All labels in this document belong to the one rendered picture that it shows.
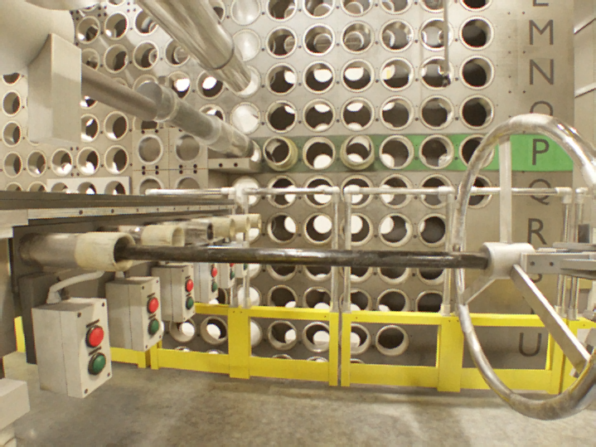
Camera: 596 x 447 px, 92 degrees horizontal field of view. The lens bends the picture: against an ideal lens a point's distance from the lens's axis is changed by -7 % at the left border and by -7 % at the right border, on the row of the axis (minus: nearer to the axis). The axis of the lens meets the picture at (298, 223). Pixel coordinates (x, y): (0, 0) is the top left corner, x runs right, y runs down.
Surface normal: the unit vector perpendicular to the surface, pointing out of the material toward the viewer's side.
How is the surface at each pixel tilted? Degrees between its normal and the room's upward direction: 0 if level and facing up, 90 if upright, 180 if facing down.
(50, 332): 90
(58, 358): 90
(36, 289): 90
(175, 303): 90
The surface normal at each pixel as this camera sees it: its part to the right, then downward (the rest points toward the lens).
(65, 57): 0.99, 0.01
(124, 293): -0.14, 0.07
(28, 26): 0.90, 0.43
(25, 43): 0.73, 0.68
